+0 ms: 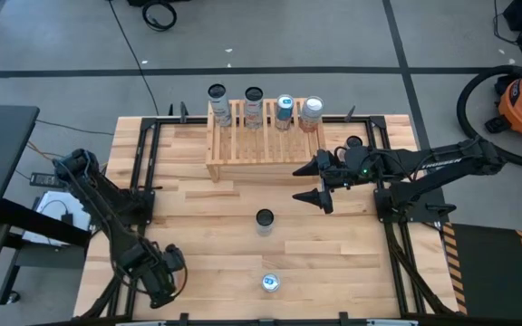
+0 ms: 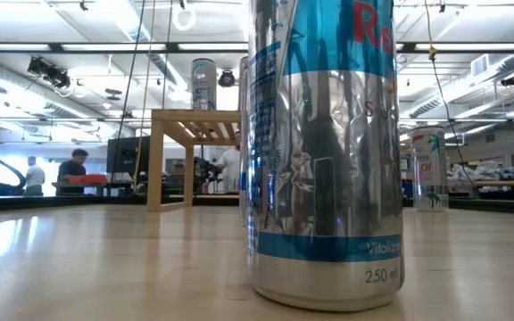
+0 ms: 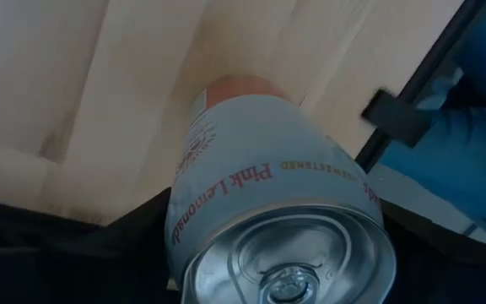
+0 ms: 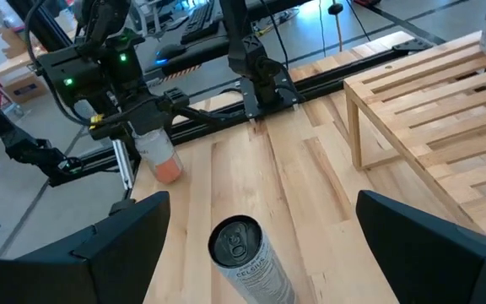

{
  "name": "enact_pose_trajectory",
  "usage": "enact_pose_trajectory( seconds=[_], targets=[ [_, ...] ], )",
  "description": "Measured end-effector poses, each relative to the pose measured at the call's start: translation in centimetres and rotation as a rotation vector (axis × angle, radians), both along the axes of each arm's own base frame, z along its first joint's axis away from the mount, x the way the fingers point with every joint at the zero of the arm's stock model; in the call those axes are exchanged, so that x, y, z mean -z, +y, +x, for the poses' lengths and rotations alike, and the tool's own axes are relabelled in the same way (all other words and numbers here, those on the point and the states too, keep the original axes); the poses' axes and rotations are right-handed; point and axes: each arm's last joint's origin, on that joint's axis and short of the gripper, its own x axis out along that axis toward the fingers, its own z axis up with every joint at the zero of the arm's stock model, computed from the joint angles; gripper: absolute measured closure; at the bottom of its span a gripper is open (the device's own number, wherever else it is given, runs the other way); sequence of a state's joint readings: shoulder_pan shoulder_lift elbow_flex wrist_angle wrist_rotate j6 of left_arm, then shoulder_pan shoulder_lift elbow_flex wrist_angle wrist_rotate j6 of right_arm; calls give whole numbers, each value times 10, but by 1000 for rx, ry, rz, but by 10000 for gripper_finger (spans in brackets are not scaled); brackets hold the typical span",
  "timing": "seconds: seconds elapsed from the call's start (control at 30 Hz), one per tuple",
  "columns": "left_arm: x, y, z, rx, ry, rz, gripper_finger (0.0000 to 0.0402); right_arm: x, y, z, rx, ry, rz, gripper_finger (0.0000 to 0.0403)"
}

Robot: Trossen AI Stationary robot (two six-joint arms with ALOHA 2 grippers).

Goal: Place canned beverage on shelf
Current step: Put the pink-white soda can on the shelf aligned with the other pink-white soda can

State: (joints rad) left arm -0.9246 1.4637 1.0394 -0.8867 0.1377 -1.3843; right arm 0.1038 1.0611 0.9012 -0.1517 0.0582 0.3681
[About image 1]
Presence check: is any white Celsius Peach Vibe can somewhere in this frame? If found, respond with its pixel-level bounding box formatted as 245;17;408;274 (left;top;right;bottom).
244;85;265;130

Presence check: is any coiled black cable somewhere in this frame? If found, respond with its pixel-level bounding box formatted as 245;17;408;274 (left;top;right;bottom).
141;0;179;33

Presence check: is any white blue Celsius can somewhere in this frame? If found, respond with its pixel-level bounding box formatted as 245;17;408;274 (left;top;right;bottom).
255;208;275;237

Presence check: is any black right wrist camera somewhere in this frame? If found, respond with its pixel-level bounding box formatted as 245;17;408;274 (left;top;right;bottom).
335;156;360;185

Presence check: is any black aluminium frame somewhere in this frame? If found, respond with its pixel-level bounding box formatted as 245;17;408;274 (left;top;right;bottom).
79;102;459;326

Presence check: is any peach can silver top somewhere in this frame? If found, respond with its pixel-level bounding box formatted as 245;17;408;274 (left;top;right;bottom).
298;95;324;134

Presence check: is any black power adapter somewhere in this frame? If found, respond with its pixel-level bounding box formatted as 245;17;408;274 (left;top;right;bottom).
28;171;66;188

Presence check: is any blue silver Red Bull can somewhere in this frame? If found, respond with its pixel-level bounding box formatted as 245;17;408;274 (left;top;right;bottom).
261;273;282;293
274;93;295;132

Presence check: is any wooden slatted shelf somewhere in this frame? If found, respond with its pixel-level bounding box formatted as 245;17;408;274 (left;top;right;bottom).
205;98;328;184

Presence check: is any long black floor cable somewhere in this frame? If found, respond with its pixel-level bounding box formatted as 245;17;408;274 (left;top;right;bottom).
106;0;160;117

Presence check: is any black hazard-striped floor mat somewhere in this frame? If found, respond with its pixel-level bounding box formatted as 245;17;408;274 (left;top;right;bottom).
441;221;522;323

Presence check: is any white Celsius Arctic Vibe can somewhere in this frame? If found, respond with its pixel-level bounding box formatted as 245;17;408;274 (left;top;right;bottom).
207;82;233;128

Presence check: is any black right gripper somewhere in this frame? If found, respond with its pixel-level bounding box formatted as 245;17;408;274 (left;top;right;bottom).
292;150;357;215

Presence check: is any yellow cable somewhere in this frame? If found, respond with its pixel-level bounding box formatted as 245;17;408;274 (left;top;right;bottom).
24;139;54;163

